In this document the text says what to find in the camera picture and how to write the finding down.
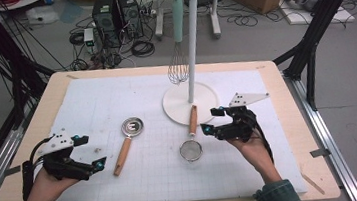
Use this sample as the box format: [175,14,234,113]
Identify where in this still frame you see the white foam board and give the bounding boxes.
[278,0,357,31]

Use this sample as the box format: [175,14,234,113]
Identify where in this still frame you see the white stand legs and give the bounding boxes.
[151,0,224,46]

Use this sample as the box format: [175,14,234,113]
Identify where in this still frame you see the whisk with mint green handle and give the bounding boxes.
[159,0,193,87]

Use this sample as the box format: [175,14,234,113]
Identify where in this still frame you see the thin wooden stick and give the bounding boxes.
[300,170,327,198]

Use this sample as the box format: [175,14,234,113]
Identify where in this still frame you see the slotted metal spoon wooden handle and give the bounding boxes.
[107,115,150,178]

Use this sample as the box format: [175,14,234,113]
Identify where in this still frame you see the black metal frame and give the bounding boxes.
[266,0,357,116]
[0,0,62,133]

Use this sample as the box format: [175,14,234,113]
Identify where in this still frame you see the white utensil rack stand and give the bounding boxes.
[150,0,232,130]

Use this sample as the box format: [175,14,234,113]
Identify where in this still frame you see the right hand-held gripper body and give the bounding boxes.
[212,88,275,146]

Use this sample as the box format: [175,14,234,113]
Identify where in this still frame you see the grey tape piece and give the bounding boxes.
[308,147,332,159]
[3,164,23,177]

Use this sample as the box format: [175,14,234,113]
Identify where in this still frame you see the black computer tower green sticker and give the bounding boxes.
[90,0,126,51]

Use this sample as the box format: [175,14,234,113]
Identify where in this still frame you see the mesh strainer with wooden handle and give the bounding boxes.
[174,103,205,165]

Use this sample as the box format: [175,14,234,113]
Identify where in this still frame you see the white grid mat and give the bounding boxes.
[33,55,309,201]

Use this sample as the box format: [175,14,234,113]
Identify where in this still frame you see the coiled black cable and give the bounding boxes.
[130,38,157,60]

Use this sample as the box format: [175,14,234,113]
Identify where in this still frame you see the right hand-held gripper black cable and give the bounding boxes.
[249,110,276,168]

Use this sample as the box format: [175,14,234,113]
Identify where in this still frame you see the person's left hand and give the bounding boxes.
[18,164,82,201]

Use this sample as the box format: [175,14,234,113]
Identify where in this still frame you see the person's right hand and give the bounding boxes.
[226,128,284,188]

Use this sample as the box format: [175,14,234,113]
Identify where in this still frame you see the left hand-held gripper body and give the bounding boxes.
[38,125,92,186]

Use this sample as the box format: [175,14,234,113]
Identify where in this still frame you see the small white device green display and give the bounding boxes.
[82,27,97,55]

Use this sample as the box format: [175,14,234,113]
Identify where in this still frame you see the clear plastic bag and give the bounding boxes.
[24,5,61,27]

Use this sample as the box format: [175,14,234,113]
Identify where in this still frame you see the round white table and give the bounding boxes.
[0,0,51,13]

